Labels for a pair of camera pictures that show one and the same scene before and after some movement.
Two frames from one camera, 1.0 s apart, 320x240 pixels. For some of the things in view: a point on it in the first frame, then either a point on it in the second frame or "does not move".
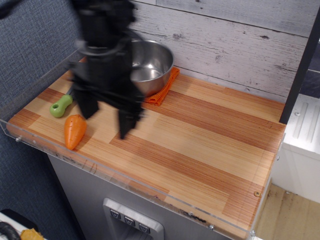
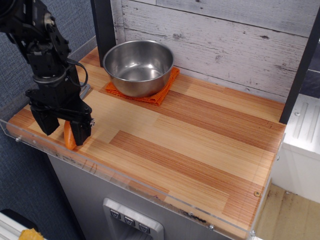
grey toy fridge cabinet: [86, 191] does not move
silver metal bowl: [151, 63] does not move
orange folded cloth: [155, 99] does not move
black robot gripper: [103, 65] -> [59, 95]
